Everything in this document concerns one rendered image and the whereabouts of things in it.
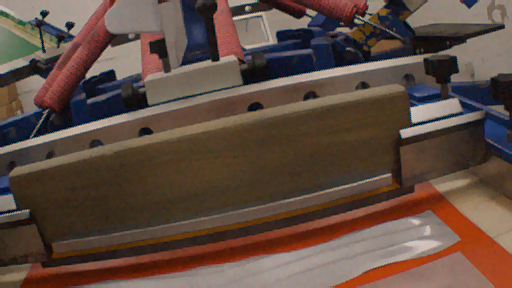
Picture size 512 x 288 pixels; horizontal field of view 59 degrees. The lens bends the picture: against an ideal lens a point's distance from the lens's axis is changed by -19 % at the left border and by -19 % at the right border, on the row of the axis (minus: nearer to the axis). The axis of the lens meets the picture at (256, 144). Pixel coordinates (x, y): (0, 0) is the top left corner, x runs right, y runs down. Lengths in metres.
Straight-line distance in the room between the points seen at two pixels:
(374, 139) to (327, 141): 0.04
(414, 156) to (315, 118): 0.09
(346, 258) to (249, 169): 0.11
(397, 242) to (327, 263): 0.06
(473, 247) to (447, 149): 0.11
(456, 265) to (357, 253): 0.09
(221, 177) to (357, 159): 0.11
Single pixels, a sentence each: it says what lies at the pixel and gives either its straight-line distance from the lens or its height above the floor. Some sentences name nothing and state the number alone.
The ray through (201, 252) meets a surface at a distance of 0.46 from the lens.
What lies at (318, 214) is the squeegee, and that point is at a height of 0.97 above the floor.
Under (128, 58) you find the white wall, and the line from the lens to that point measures 4.60.
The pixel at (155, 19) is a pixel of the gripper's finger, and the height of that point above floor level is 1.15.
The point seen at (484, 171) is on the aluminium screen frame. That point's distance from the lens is 0.50.
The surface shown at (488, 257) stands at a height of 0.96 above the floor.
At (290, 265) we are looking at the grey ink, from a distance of 0.40.
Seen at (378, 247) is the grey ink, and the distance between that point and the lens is 0.41.
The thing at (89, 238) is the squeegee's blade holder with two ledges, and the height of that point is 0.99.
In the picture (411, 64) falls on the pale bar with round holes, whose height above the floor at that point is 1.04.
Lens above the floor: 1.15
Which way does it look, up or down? 15 degrees down
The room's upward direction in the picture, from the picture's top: 11 degrees counter-clockwise
